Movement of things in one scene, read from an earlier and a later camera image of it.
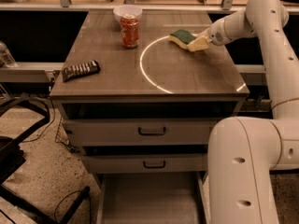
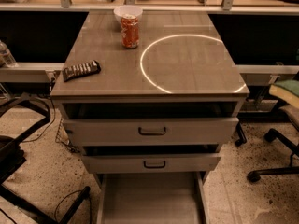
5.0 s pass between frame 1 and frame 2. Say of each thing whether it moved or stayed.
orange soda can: stayed
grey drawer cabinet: stayed
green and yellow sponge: moved
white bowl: stayed
